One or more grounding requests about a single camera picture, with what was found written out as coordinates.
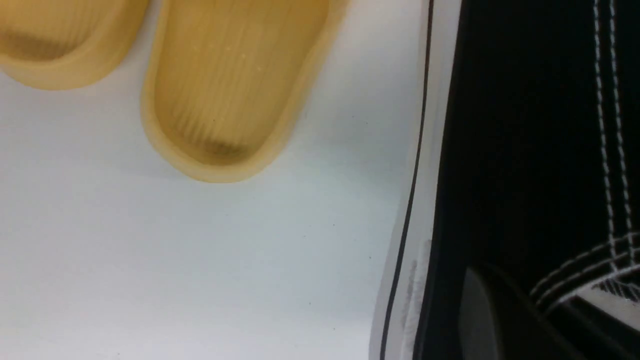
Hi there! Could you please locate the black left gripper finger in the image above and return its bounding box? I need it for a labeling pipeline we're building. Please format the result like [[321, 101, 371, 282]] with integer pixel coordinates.
[[457, 266, 588, 360]]

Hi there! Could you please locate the black canvas sneaker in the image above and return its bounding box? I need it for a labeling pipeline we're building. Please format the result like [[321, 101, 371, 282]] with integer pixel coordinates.
[[369, 0, 640, 360]]

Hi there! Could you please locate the right yellow ridged slipper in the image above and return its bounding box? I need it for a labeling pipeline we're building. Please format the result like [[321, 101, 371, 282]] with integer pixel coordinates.
[[141, 0, 350, 183]]

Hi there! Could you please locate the yellow ridged slipper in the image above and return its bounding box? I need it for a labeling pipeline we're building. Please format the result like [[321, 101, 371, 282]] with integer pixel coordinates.
[[141, 0, 350, 183], [0, 0, 149, 91]]

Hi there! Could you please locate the left yellow ridged slipper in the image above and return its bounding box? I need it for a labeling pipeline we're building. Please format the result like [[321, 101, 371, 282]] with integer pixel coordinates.
[[0, 0, 149, 91]]

